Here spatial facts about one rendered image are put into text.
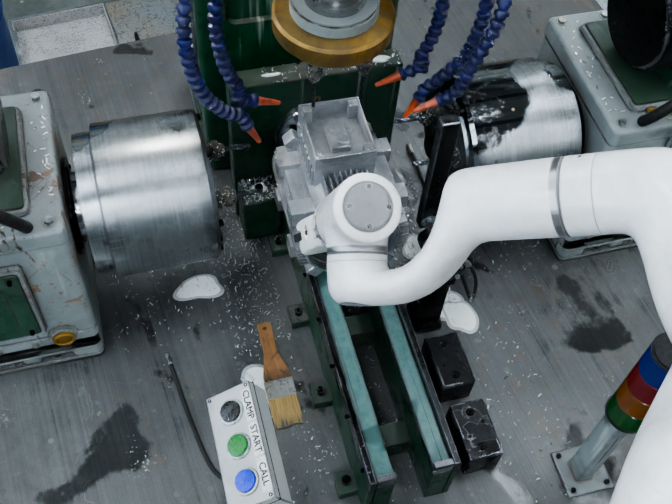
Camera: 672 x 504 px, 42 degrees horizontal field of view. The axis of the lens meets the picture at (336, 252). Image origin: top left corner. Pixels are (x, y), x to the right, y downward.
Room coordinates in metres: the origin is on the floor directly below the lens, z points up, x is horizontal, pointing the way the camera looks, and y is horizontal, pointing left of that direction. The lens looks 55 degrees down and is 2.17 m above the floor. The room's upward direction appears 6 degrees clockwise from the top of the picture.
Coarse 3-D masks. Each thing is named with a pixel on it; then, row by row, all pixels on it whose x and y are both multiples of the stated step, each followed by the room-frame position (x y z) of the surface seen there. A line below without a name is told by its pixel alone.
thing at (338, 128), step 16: (304, 112) 0.98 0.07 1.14; (320, 112) 1.00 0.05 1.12; (336, 112) 1.01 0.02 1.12; (352, 112) 1.00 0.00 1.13; (304, 128) 0.95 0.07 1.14; (320, 128) 0.97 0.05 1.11; (336, 128) 0.96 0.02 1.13; (352, 128) 0.98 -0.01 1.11; (368, 128) 0.96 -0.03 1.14; (304, 144) 0.94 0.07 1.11; (320, 144) 0.94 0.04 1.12; (336, 144) 0.93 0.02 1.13; (352, 144) 0.95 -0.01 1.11; (304, 160) 0.93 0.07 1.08; (320, 160) 0.88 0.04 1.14; (336, 160) 0.89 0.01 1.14; (352, 160) 0.90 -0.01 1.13; (368, 160) 0.91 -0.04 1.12; (320, 176) 0.88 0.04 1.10; (336, 176) 0.89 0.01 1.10
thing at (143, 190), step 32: (96, 128) 0.89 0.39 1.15; (128, 128) 0.89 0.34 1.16; (160, 128) 0.90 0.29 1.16; (192, 128) 0.90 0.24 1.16; (96, 160) 0.82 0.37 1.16; (128, 160) 0.83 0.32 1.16; (160, 160) 0.84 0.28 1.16; (192, 160) 0.85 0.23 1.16; (96, 192) 0.78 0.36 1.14; (128, 192) 0.79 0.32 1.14; (160, 192) 0.79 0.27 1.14; (192, 192) 0.80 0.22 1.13; (224, 192) 0.85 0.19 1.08; (96, 224) 0.75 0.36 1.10; (128, 224) 0.75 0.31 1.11; (160, 224) 0.76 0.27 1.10; (192, 224) 0.78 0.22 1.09; (96, 256) 0.73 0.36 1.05; (128, 256) 0.73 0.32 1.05; (160, 256) 0.75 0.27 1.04; (192, 256) 0.77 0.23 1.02
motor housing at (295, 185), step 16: (272, 160) 0.97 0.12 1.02; (384, 160) 0.96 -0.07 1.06; (288, 176) 0.91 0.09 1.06; (304, 176) 0.91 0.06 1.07; (384, 176) 0.93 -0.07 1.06; (288, 192) 0.89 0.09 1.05; (304, 192) 0.88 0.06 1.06; (320, 192) 0.87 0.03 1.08; (288, 224) 0.85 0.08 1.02; (400, 224) 0.85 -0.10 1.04; (400, 240) 0.85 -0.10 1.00; (304, 256) 0.80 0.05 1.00; (320, 256) 0.83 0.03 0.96
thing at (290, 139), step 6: (288, 132) 0.98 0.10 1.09; (294, 132) 0.98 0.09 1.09; (372, 132) 1.01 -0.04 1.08; (282, 138) 0.98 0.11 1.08; (288, 138) 0.97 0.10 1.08; (294, 138) 0.97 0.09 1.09; (288, 144) 0.97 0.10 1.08; (294, 144) 0.97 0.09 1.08; (390, 252) 0.85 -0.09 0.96; (390, 258) 0.84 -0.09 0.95; (306, 270) 0.80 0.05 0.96; (312, 270) 0.80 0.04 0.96; (318, 270) 0.80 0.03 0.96
